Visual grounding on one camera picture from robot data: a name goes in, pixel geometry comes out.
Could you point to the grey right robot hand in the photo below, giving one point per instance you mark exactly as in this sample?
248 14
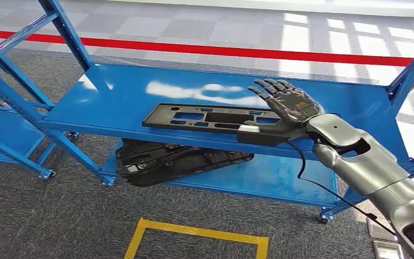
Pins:
292 103

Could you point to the black plastic panel part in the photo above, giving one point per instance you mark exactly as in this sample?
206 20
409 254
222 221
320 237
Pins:
164 119

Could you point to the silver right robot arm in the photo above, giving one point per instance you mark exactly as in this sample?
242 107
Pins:
371 168

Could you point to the black ribbed moulded part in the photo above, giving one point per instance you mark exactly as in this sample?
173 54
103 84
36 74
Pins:
150 168

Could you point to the large blue metal shelf rack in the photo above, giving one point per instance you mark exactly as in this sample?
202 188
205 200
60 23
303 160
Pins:
121 100

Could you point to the red floor tape line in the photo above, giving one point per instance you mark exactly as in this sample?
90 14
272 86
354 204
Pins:
192 49

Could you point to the grey floor socket plate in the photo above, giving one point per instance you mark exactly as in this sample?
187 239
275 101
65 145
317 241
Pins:
380 228
387 250

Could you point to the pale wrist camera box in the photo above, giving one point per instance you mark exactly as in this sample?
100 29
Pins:
260 137

